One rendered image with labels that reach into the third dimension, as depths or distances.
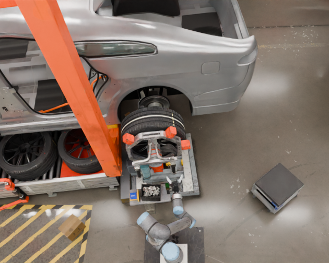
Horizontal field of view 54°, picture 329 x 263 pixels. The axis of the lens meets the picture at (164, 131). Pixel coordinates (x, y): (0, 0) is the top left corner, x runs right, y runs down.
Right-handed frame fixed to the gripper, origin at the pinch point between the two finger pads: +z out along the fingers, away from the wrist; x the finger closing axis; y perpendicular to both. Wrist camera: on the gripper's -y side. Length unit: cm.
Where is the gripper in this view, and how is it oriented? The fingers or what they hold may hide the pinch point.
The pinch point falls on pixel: (174, 174)
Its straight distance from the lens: 311.3
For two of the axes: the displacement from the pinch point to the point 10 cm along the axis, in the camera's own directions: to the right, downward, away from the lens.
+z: -0.8, -8.3, 5.5
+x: 9.9, -1.2, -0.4
